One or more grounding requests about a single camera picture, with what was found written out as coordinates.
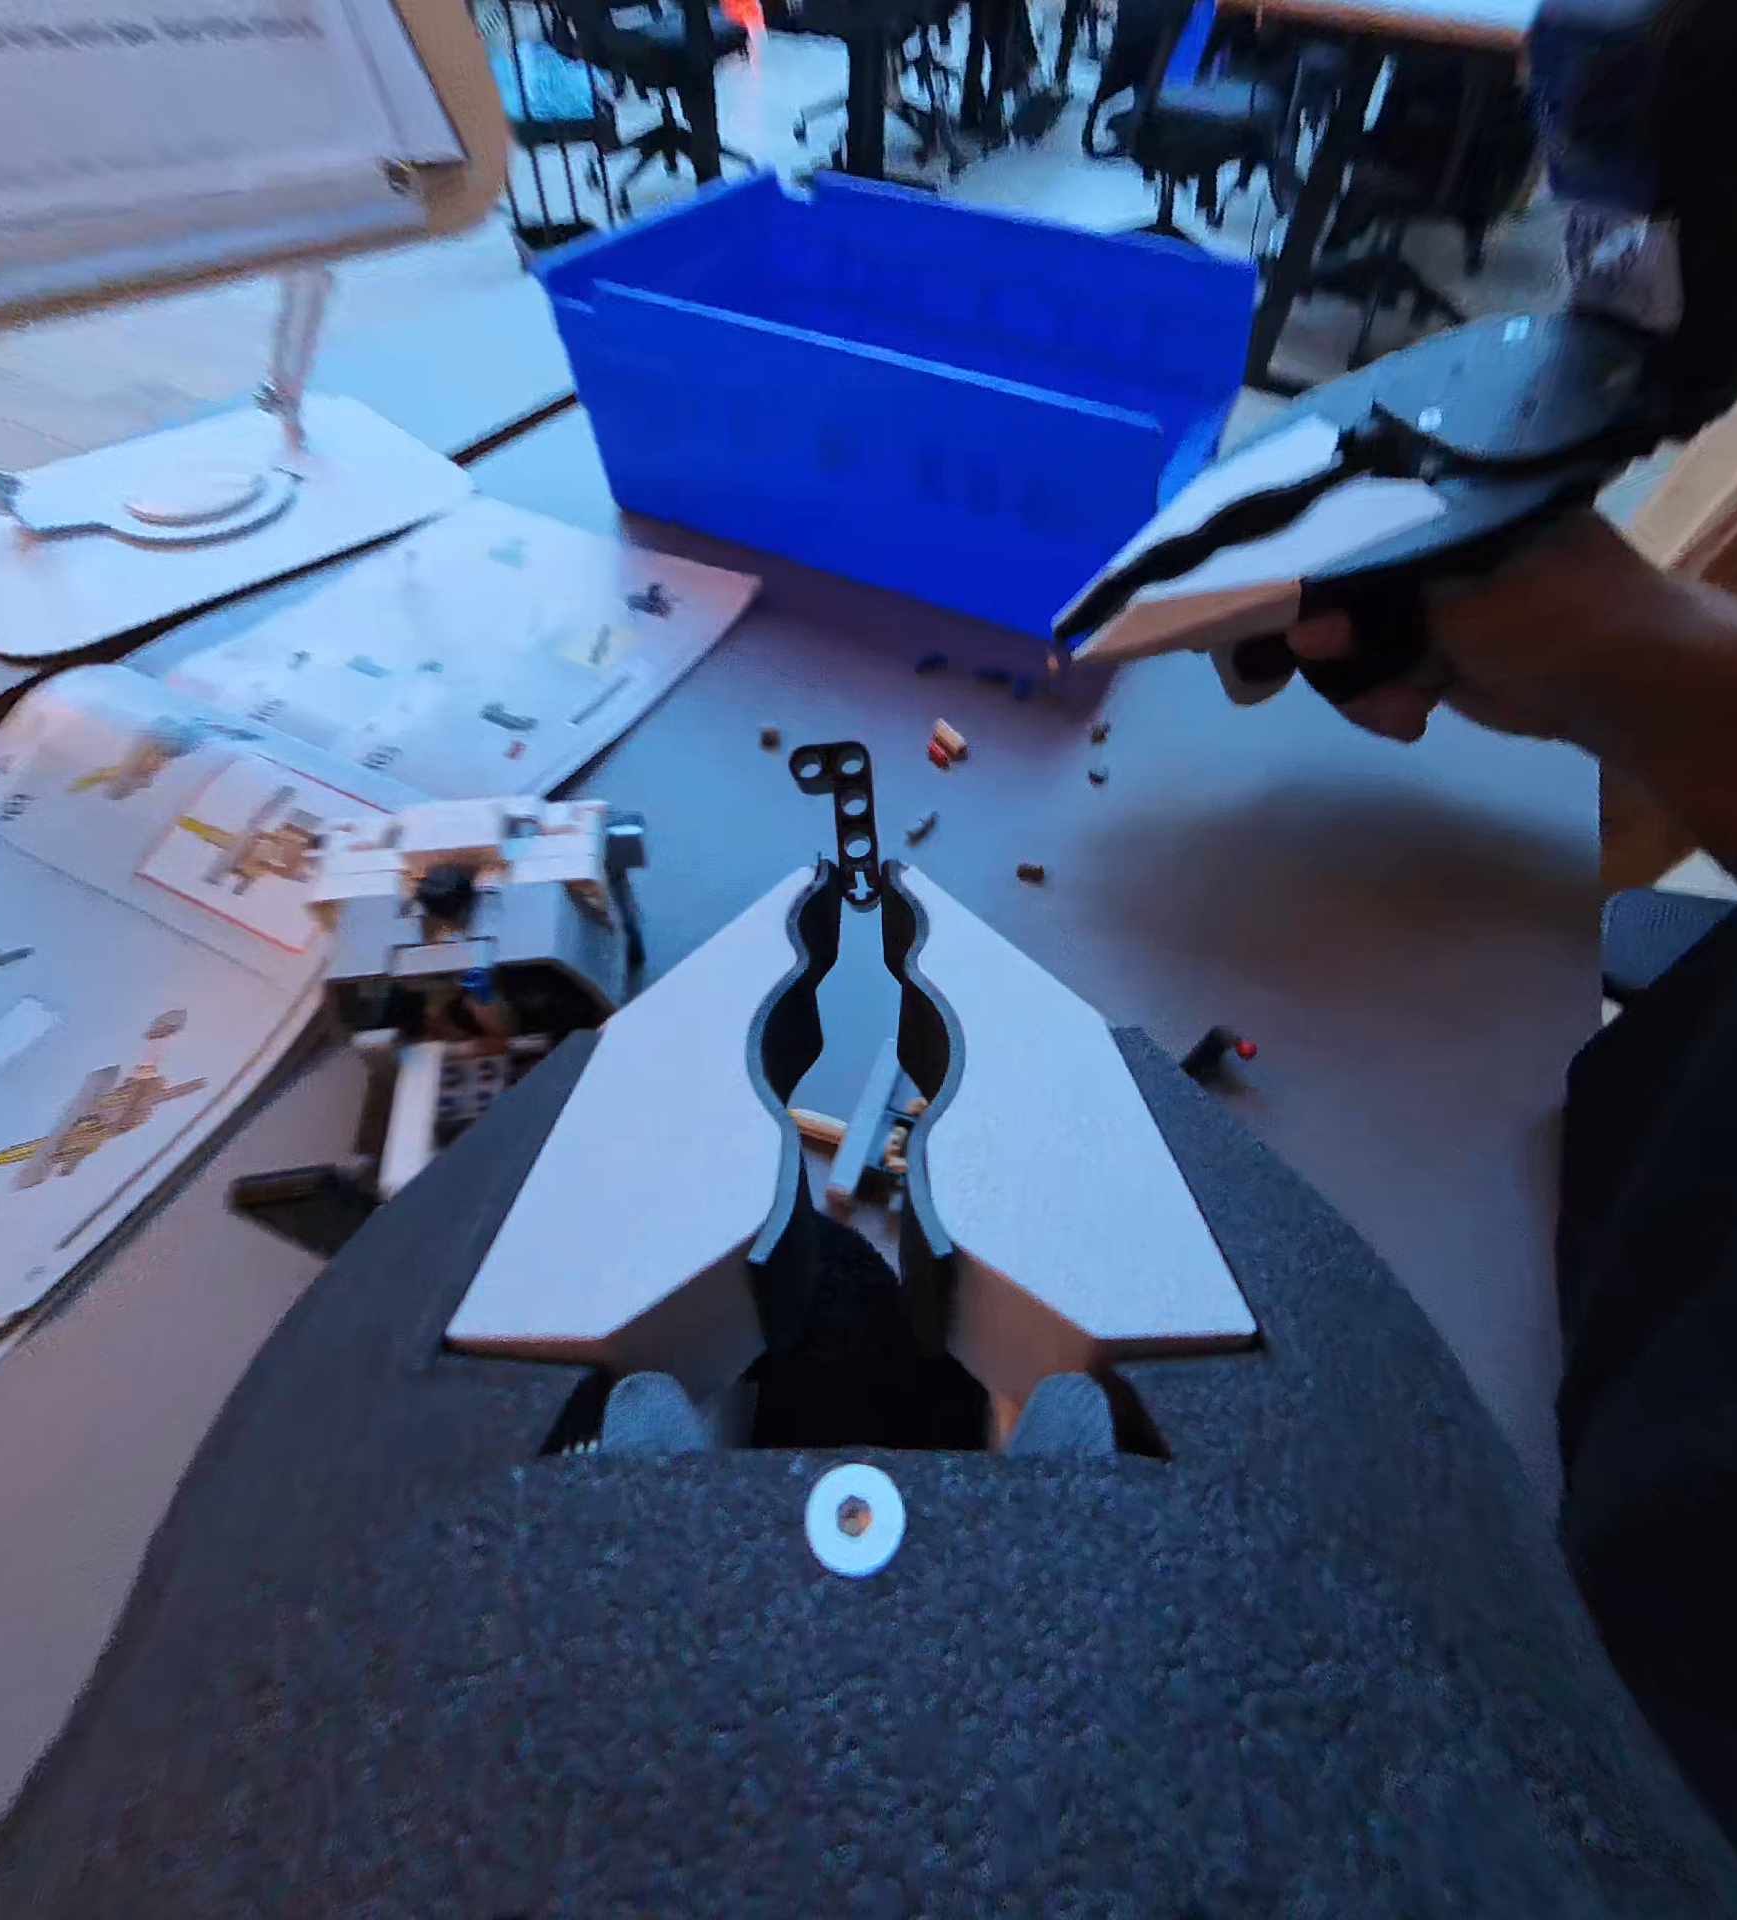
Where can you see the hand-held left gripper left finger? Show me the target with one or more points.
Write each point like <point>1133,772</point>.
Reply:
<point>628,1185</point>

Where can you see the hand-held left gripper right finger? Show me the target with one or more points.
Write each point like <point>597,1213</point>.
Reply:
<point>1078,1185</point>

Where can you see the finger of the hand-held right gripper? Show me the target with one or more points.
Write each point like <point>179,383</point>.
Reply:
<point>1199,618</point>
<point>1281,459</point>

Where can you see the small lego pins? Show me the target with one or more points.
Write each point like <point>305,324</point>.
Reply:
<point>948,739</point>

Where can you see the black angled lego beam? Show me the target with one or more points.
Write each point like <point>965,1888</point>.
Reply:
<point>855,820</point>

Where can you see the large grey lego model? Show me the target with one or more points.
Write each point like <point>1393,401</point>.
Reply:
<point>509,865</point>

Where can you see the open lego instruction booklet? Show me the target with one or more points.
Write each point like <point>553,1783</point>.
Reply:
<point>57,978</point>

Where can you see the person's right hand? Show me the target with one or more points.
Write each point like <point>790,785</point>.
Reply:
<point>1529,631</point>

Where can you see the black office chair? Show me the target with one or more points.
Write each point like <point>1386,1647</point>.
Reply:
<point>944,75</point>
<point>628,92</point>
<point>1214,119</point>

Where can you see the blue plastic bin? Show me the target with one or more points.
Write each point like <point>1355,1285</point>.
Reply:
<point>883,435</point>

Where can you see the wooden office desk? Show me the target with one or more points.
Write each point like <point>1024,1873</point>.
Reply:
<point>1376,19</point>

